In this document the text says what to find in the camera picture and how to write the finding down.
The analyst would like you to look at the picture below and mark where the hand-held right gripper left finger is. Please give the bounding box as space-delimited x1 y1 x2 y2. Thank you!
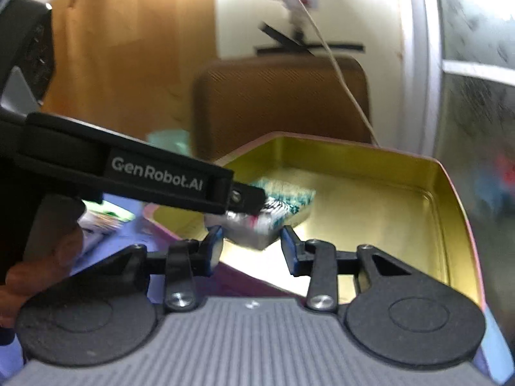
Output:
80 226 223 313

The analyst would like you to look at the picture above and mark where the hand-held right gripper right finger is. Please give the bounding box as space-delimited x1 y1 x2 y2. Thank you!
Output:
279 226 437 313

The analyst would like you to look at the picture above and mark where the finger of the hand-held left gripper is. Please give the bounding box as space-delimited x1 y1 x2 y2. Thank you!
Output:
230 180 267 215

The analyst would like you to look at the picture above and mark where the teal patterned tissue packet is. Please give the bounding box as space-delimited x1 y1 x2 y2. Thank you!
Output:
203 176 317 251

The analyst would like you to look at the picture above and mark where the small white tissue packet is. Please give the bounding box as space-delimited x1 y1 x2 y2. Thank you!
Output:
78 200 136 251

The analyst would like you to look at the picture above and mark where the pink hexagonal tin box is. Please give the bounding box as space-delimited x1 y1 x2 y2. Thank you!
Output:
143 131 488 318

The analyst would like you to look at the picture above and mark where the person's left hand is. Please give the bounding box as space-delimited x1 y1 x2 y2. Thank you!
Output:
0 223 86 330

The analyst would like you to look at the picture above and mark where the green plastic mug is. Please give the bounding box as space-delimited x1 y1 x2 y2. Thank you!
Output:
146 129 194 157

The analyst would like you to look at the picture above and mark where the blue patterned tablecloth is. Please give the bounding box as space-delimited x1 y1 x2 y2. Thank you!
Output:
0 193 515 386

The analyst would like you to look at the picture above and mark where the wooden panel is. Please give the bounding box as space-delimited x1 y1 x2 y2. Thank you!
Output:
40 0 221 157

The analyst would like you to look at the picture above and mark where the black tape strip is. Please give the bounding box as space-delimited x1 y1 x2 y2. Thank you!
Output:
259 21 315 56
255 43 365 56

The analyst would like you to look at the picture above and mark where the frosted glass door pane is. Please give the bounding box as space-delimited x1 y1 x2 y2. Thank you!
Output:
432 0 515 330

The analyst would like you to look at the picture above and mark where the white cable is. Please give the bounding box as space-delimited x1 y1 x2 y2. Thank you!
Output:
298 0 381 148

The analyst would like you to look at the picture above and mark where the white door frame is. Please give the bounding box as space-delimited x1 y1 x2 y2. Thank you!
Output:
396 0 445 158

